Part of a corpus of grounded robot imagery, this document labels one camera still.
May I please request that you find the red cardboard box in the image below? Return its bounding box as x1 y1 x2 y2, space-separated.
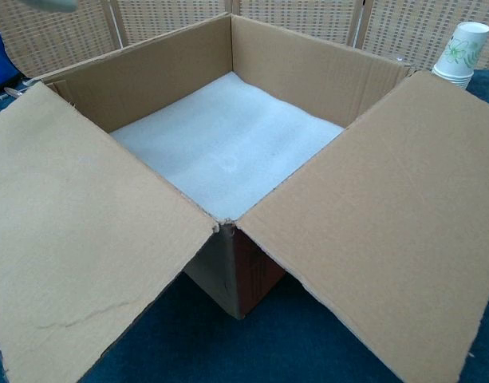
0 11 489 383

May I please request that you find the stack of paper cups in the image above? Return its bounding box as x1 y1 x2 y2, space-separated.
430 22 489 91

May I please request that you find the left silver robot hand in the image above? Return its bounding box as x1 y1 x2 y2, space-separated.
22 0 78 12

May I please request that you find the woven folding screen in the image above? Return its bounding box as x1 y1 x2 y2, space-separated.
0 0 489 79

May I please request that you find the blue table cloth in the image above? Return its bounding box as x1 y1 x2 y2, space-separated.
0 69 489 383

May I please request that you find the white foam sheet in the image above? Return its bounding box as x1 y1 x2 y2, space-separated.
109 71 345 223

